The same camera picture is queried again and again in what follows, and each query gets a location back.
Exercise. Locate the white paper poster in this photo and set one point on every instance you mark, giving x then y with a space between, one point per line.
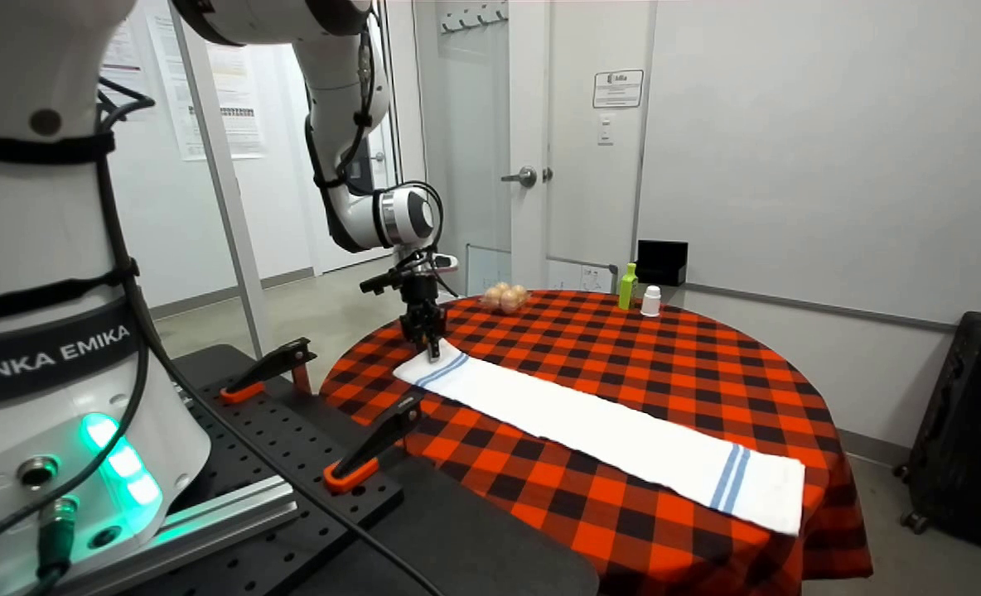
237 101

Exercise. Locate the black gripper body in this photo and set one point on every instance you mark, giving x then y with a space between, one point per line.
417 283

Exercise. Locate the white towel with blue stripes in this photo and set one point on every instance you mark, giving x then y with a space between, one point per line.
600 434

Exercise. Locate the aluminium rail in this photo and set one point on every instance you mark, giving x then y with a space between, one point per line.
212 517

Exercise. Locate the wall coat hooks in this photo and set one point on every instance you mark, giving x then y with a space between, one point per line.
475 17

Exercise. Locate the black box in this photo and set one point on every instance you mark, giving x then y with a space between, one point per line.
660 262

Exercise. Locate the black ribbed case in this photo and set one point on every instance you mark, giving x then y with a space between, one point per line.
972 430

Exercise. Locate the beige eggs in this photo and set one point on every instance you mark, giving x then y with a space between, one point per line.
506 294

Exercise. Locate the green bottle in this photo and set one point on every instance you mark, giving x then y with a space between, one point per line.
627 285

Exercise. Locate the white door sign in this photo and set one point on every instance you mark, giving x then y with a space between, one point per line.
617 88

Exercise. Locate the black orange spring clamp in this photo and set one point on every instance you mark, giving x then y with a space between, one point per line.
377 442
276 364

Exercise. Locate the small white bottle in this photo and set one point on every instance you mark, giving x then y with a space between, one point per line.
650 301

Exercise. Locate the black perforated mounting board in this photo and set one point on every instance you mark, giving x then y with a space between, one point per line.
294 442

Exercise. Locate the red black checkered tablecloth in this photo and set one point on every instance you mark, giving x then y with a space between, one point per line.
666 364

